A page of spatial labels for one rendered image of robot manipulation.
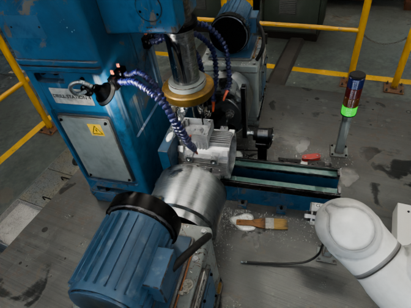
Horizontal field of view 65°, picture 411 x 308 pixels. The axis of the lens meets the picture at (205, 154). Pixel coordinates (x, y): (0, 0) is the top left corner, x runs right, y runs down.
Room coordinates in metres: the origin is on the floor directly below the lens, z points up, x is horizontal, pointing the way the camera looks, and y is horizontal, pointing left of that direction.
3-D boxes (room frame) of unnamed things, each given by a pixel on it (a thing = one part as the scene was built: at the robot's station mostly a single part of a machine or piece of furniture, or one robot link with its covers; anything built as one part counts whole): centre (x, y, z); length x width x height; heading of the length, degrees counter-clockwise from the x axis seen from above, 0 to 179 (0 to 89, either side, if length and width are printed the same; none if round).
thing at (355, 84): (1.04, -0.63, 1.19); 0.06 x 0.06 x 0.04
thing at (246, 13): (1.53, -0.27, 1.16); 0.33 x 0.26 x 0.42; 159
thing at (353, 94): (1.04, -0.63, 1.14); 0.06 x 0.06 x 0.04
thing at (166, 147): (1.01, 0.13, 0.97); 0.30 x 0.11 x 0.34; 159
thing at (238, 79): (1.26, -0.13, 1.04); 0.41 x 0.25 x 0.25; 159
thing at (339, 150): (1.04, -0.63, 1.01); 0.08 x 0.08 x 0.42; 69
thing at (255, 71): (1.51, -0.23, 0.99); 0.35 x 0.31 x 0.37; 159
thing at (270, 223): (0.71, -0.18, 0.80); 0.21 x 0.05 x 0.01; 76
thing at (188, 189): (0.62, 0.11, 1.04); 0.37 x 0.25 x 0.25; 159
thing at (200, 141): (0.97, 0.02, 1.11); 0.12 x 0.11 x 0.07; 69
